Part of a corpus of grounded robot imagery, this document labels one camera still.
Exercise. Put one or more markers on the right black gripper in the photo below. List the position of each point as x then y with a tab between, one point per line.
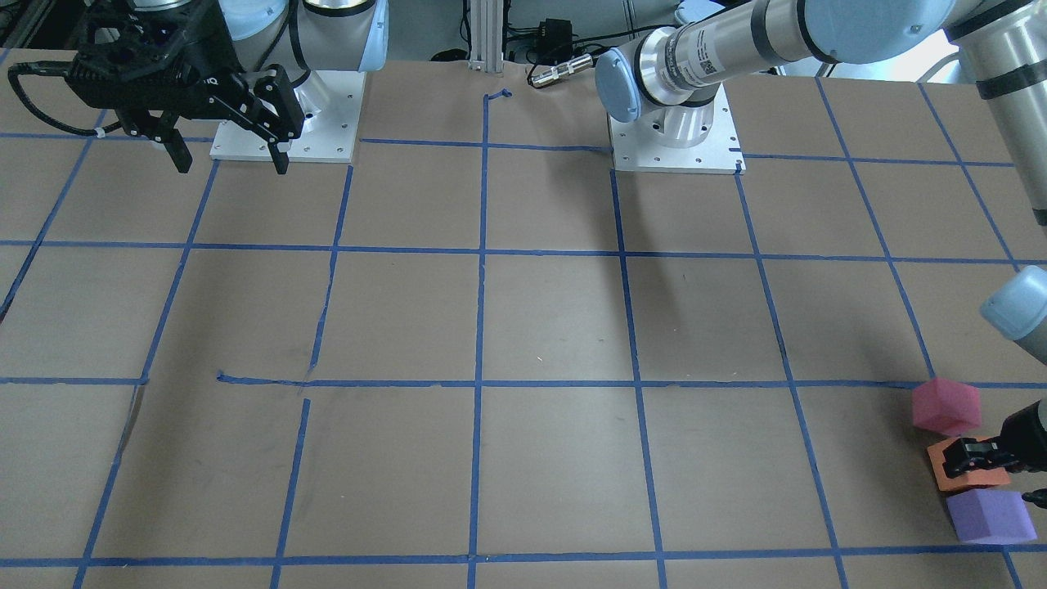
209	51

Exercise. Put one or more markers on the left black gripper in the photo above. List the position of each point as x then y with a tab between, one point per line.
1028	431

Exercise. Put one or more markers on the orange foam block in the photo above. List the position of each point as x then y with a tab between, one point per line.
966	481

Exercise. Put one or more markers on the red foam block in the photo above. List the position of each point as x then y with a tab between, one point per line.
946	407

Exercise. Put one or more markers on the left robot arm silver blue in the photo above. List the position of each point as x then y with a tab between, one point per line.
1003	44

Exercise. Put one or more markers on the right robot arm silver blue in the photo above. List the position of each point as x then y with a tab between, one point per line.
301	36

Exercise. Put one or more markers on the purple foam block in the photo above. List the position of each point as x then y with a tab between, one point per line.
989	517

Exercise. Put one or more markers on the silver metal connector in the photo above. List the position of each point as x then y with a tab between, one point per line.
558	73

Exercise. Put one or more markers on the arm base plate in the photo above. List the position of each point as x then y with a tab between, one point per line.
332	105
680	139

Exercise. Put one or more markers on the aluminium frame post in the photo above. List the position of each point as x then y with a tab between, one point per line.
486	27

